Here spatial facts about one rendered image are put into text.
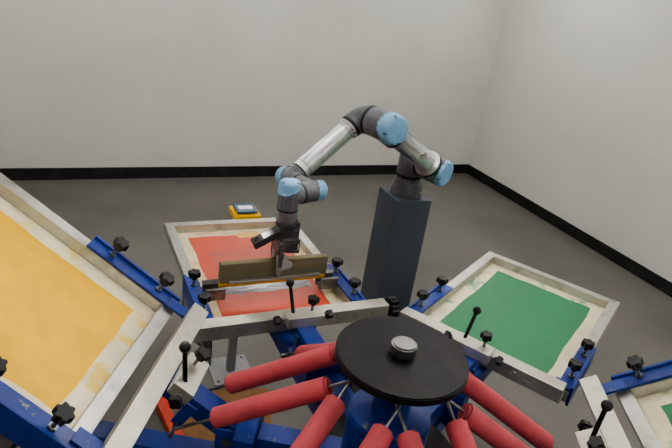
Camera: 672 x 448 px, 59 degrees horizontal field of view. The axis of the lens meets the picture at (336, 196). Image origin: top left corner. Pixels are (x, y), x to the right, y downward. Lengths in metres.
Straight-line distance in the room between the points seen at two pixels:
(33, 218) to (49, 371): 0.49
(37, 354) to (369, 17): 5.14
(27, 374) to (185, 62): 4.42
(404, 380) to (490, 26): 5.92
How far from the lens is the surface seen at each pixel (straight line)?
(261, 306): 2.19
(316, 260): 2.23
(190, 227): 2.66
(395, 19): 6.33
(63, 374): 1.54
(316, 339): 1.90
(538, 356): 2.27
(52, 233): 1.83
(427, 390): 1.34
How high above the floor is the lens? 2.13
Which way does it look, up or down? 21 degrees down
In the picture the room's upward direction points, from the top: 9 degrees clockwise
